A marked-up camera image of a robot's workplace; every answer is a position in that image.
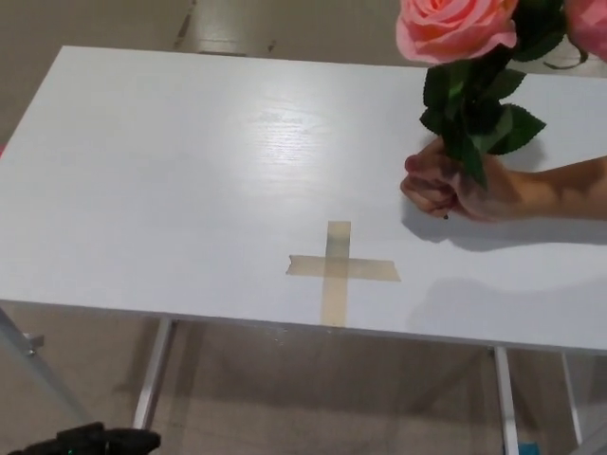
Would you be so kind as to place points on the bare human hand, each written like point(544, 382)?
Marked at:
point(498, 194)

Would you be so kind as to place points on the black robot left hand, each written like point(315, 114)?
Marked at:
point(95, 441)

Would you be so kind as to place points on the pink artificial rose bouquet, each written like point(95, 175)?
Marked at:
point(450, 28)

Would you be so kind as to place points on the bare human forearm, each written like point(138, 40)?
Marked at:
point(569, 189)

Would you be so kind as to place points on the short beige tape strip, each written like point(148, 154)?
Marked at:
point(374, 269)

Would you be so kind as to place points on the white wide table leg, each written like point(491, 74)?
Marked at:
point(504, 403)

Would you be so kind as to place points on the white thin table leg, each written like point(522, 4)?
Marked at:
point(573, 398)

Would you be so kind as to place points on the teal floor marker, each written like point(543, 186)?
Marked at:
point(530, 448)

